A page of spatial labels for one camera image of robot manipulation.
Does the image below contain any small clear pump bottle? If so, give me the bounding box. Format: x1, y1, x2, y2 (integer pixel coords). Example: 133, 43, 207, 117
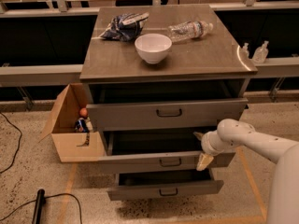
242, 43, 249, 57

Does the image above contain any black cable on floor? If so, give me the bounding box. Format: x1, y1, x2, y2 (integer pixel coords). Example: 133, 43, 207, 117
0, 111, 23, 175

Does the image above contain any grey top drawer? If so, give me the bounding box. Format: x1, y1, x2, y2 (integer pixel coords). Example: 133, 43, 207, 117
87, 98, 248, 131

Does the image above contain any black power strip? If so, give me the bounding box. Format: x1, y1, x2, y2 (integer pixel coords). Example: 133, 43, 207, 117
32, 189, 46, 224

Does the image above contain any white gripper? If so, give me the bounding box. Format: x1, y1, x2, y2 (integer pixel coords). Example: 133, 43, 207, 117
193, 131, 231, 172

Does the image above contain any cardboard box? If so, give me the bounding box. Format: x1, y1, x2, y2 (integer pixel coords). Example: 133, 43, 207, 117
40, 83, 105, 162

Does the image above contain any black power strip cable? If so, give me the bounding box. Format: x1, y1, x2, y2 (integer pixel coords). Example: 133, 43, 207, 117
0, 192, 83, 224

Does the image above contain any grey metal drawer cabinet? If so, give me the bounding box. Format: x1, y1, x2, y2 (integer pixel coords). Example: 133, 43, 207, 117
79, 4, 259, 202

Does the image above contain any clear sanitizer pump bottle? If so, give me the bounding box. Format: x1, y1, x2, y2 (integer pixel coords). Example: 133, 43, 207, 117
252, 41, 269, 63

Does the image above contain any clear plastic water bottle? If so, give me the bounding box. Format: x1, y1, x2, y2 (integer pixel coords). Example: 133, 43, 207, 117
167, 21, 214, 42

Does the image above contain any grey drawer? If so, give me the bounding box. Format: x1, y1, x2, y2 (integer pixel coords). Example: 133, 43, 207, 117
107, 169, 224, 201
87, 98, 248, 131
96, 130, 236, 175

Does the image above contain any white ceramic bowl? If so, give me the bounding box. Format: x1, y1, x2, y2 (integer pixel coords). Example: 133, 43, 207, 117
135, 34, 172, 64

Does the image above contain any grey bottom drawer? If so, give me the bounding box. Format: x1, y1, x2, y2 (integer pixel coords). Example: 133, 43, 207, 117
107, 169, 224, 201

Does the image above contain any blue white chip bag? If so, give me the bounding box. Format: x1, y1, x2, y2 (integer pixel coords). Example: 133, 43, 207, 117
99, 12, 150, 42

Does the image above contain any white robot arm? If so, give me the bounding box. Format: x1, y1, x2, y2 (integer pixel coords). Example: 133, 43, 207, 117
193, 119, 299, 224

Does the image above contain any orange ball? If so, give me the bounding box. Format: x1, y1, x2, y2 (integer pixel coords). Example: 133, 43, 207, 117
79, 108, 88, 119

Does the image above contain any blue soda can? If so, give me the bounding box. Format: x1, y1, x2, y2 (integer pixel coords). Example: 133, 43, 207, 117
74, 118, 89, 133

